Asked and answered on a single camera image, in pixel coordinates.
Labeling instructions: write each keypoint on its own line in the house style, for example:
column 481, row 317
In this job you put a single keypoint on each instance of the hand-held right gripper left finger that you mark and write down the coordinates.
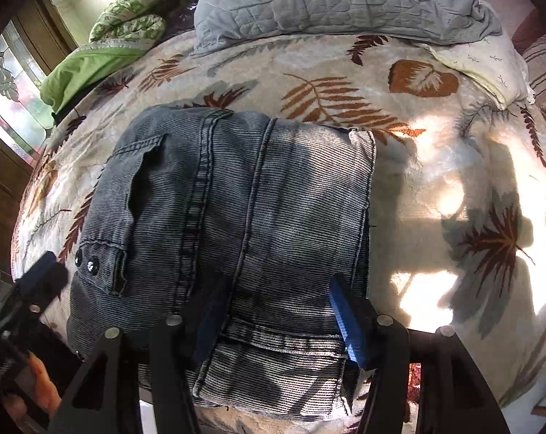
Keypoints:
column 209, row 321

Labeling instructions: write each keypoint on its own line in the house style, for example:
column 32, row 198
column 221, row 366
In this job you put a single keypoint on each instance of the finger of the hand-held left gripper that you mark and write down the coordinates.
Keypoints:
column 44, row 275

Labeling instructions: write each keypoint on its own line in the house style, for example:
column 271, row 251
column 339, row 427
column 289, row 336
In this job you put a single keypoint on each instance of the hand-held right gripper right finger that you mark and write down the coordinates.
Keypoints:
column 347, row 325

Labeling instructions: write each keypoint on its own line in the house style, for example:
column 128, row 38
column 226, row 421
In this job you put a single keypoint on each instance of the blue denim jeans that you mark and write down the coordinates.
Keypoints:
column 255, row 212

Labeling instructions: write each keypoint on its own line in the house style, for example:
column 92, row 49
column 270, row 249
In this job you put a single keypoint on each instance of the person's left hand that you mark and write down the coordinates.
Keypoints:
column 38, row 384

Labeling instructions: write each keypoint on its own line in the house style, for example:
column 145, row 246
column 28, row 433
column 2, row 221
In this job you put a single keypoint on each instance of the leaf-print fleece blanket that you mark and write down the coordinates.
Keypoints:
column 435, row 167

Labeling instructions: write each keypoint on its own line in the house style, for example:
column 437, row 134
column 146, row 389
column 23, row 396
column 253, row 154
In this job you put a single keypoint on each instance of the stained glass window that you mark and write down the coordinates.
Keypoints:
column 11, row 77

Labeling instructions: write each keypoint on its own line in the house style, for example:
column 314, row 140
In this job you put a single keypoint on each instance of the green cloth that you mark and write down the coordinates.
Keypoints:
column 83, row 72

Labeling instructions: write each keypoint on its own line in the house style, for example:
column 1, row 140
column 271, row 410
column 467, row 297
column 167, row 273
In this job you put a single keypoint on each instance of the green-white printed quilt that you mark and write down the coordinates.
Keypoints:
column 133, row 22

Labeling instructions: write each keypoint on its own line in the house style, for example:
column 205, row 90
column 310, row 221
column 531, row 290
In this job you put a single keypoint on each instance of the white printed pillow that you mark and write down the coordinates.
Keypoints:
column 490, row 68

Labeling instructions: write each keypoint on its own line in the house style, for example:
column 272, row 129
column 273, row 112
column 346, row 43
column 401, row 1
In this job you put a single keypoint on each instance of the grey-blue quilted pillow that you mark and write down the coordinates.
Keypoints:
column 322, row 0

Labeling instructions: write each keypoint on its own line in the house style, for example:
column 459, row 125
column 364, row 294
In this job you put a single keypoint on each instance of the wooden window frame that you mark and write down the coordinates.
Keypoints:
column 2, row 181

